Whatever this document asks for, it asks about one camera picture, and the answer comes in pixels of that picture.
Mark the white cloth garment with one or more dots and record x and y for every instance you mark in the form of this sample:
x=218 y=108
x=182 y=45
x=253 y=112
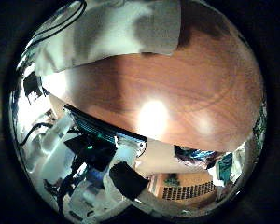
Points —
x=112 y=31

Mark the black control box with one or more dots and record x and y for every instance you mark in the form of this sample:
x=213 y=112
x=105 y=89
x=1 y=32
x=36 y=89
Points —
x=91 y=152

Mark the person in patterned shirt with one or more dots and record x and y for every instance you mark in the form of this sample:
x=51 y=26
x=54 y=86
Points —
x=196 y=155

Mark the black floor vent grille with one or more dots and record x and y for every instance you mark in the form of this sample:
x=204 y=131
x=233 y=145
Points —
x=188 y=190

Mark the green potted plants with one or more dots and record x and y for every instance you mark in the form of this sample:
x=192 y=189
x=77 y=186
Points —
x=259 y=124

